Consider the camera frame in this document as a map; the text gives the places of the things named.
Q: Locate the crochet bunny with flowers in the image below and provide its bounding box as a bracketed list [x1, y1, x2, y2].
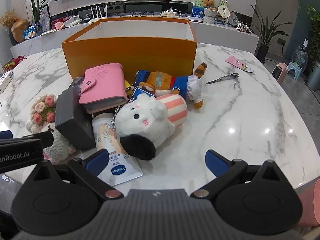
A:
[26, 94, 77, 164]

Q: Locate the black textured box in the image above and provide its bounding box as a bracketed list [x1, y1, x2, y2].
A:
[55, 87, 95, 150]

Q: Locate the pink snap card wallet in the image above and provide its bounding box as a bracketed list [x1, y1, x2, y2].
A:
[79, 63, 127, 114]

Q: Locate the blue ocean park tag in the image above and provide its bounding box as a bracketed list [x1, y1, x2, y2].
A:
[131, 87, 154, 100]

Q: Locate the red panda sailor plush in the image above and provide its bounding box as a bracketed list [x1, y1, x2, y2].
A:
[134, 62, 207, 109]

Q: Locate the orange cardboard storage box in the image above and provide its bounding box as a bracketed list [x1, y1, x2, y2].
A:
[61, 16, 197, 83]

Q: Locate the white small carton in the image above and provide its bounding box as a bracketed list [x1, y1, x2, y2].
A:
[0, 70, 15, 93]

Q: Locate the red feather decoration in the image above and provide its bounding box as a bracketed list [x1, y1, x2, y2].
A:
[3, 55, 25, 72]

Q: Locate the pink sticker card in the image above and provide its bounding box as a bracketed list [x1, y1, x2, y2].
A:
[226, 56, 253, 73]

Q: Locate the pink space heater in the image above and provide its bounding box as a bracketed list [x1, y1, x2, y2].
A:
[272, 63, 288, 83]

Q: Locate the brown gourd vase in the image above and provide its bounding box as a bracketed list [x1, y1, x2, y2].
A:
[11, 19, 29, 43]

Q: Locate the grey trash bin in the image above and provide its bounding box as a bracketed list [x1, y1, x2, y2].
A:
[307, 61, 320, 92]

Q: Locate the potted plant left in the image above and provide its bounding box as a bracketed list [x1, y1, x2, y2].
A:
[31, 0, 51, 36]

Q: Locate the water bottle jug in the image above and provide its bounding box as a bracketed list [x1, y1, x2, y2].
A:
[292, 39, 309, 72]

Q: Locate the white marble tv bench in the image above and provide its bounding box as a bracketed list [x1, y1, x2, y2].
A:
[10, 17, 259, 58]

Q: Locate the potted green plant right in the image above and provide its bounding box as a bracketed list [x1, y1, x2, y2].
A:
[251, 5, 292, 63]

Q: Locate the teddy bear on stand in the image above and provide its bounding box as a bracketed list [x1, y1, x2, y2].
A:
[202, 0, 217, 24]

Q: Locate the white wifi router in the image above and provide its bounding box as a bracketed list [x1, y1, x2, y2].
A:
[85, 3, 107, 23]

